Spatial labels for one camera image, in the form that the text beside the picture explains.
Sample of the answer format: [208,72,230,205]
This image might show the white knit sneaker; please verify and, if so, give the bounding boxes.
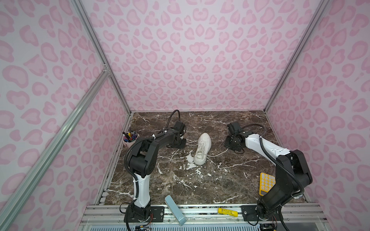
[194,133,212,165]

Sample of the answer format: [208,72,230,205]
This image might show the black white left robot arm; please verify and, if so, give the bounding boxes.
[124,127,186,224]

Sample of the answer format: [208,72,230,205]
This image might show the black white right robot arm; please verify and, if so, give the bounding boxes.
[224,131,313,219]

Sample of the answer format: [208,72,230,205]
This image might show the pink pen cup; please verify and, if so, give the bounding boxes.
[122,131,138,148]

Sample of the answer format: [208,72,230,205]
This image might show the coloured pens in cup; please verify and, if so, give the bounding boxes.
[122,130,138,143]

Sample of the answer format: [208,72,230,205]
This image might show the yellow calculator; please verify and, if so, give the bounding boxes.
[259,173,276,196]

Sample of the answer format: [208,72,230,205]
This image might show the yellow marker tube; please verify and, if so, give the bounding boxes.
[218,208,238,217]

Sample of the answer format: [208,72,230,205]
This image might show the light blue eraser block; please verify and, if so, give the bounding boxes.
[165,195,187,226]

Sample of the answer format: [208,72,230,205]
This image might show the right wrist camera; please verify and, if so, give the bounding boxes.
[227,121,244,136]

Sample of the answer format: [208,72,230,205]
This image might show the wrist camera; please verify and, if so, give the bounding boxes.
[227,121,244,136]
[172,121,186,136]

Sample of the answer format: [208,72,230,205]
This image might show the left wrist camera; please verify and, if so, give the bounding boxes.
[172,121,186,136]

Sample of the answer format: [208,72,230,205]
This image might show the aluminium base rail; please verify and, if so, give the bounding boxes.
[78,203,331,231]

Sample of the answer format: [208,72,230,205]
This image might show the aluminium corner frame post left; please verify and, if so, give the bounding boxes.
[70,0,132,115]

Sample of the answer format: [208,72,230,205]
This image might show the aluminium corner frame post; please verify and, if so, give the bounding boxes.
[264,0,331,113]
[70,0,132,115]

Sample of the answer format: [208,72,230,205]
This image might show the aluminium corner frame post right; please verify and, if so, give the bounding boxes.
[264,0,331,113]

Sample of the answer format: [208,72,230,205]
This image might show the diagonal aluminium frame bar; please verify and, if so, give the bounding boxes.
[1,69,110,231]

